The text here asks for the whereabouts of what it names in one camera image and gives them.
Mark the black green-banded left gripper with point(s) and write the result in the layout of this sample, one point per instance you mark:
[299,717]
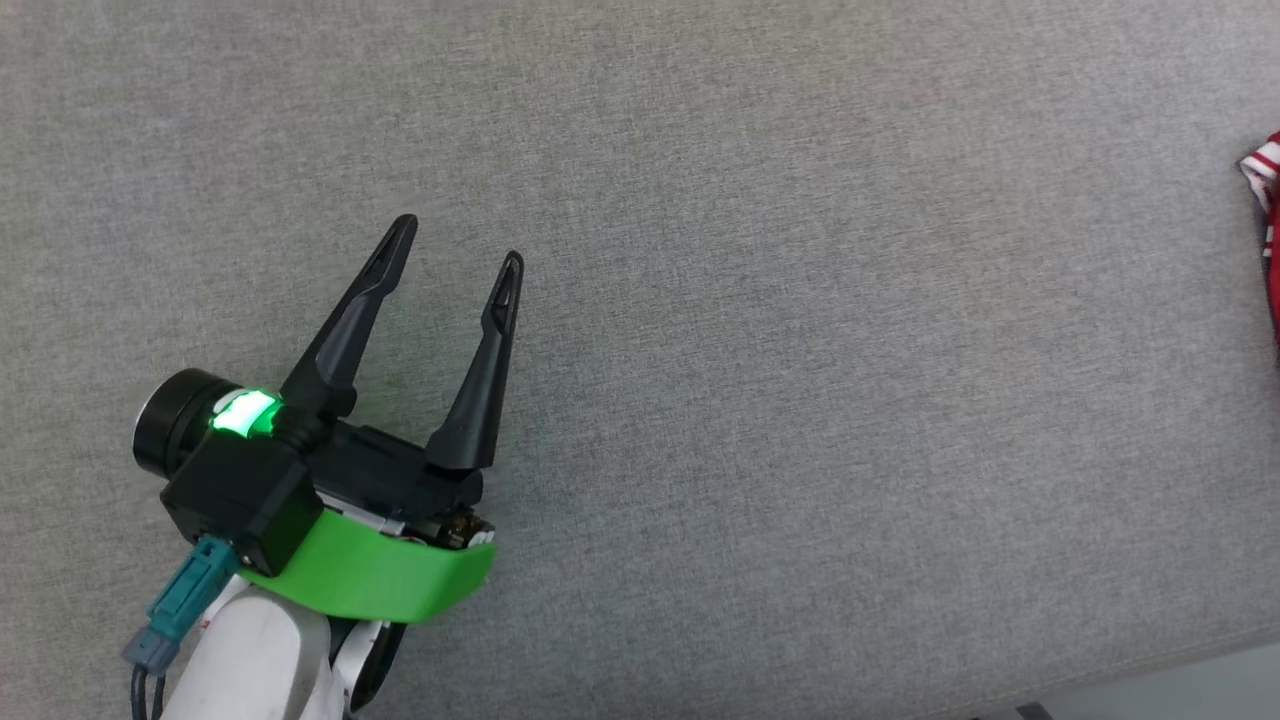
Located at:
[390,570]

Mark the red jersey with black lettering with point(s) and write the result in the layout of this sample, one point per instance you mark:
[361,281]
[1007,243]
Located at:
[1268,220]

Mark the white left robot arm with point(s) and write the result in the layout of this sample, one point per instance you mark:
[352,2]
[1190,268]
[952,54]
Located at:
[250,660]

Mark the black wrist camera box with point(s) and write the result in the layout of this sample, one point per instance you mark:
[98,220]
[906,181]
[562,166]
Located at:
[240,490]

